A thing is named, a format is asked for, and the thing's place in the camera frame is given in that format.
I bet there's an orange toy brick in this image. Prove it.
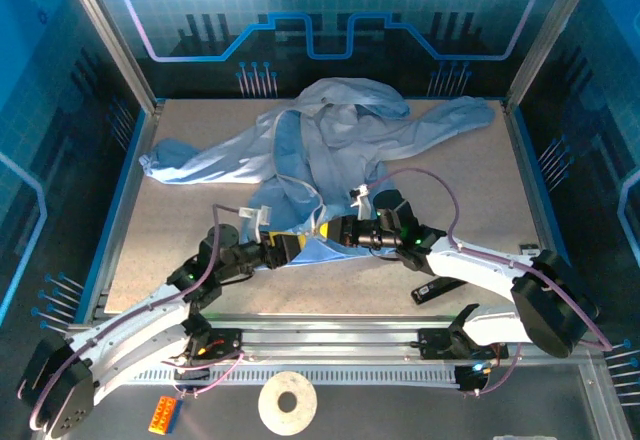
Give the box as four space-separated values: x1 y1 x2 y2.
147 395 179 434

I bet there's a grey ring disc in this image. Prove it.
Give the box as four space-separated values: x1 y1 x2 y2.
257 369 319 436

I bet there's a black controller box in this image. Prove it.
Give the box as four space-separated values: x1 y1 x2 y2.
454 363 489 394

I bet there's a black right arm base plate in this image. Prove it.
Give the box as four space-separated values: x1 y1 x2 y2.
417 327 510 361

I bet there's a grey slotted cable duct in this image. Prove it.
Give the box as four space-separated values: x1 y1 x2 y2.
144 367 461 386

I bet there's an aluminium frame post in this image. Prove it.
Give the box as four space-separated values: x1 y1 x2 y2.
503 0 605 109
57 0 162 114

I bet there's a black rectangular device with label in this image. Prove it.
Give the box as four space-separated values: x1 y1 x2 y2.
410 279 466 305

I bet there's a blue toy brick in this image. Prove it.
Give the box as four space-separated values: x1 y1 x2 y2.
167 399 185 434

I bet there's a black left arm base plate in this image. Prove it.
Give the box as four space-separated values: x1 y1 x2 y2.
187 327 244 361

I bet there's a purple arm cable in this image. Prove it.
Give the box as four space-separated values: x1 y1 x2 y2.
17 203 250 434
362 167 615 396

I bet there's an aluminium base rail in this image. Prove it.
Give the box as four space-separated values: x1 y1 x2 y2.
64 313 601 367

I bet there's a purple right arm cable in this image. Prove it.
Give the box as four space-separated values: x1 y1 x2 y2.
362 167 615 396

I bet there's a light blue zip jacket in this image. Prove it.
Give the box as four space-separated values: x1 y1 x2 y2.
138 77 497 267

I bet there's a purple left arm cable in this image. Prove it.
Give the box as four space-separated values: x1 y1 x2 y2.
17 203 250 434

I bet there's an aluminium table side rail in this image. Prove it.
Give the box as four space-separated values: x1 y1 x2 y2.
82 99 166 324
499 99 576 321

